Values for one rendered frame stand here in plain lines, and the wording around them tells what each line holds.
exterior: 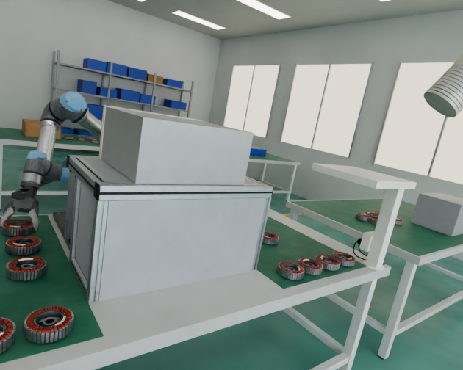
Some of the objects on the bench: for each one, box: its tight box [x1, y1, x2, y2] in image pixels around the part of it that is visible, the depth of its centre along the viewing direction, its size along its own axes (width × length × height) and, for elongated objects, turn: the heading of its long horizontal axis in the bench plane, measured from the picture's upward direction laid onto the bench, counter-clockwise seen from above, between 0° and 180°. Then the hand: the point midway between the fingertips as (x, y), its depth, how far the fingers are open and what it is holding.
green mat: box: [256, 216, 367, 289], centre depth 182 cm, size 94×61×1 cm, turn 178°
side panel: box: [251, 197, 271, 271], centre depth 146 cm, size 28×3×32 cm, turn 178°
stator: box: [5, 236, 41, 255], centre depth 121 cm, size 11×11×4 cm
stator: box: [1, 219, 34, 236], centre depth 135 cm, size 11×11×4 cm
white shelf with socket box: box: [312, 163, 417, 270], centre depth 167 cm, size 35×37×46 cm
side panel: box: [69, 177, 109, 303], centre depth 106 cm, size 28×3×32 cm, turn 178°
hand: (17, 229), depth 134 cm, fingers closed on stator, 13 cm apart
